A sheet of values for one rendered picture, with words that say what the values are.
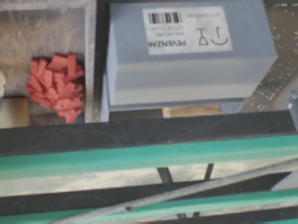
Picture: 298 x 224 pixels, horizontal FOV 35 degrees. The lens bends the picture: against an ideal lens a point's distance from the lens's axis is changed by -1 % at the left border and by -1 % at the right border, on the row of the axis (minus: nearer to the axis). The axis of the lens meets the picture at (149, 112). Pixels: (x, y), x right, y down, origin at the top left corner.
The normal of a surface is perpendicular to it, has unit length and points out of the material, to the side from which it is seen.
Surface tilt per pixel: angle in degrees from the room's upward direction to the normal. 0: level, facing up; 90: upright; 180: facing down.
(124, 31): 90
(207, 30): 90
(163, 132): 90
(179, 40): 90
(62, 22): 0
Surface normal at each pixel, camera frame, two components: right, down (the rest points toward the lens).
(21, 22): 0.12, 0.91
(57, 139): 0.13, -0.41
